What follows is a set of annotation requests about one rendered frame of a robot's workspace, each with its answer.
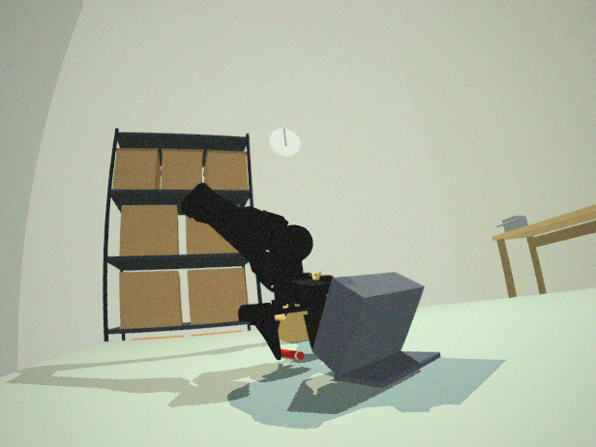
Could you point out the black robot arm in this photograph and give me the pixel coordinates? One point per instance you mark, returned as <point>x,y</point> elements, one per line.
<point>251,232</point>

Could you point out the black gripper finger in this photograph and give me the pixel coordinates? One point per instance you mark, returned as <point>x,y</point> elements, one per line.
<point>312,323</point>
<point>270,333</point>

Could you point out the red peg with white band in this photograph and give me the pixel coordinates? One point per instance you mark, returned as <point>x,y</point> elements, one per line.
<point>292,354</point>

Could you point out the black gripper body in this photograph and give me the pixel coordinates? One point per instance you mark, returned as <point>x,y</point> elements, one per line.
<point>258,313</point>

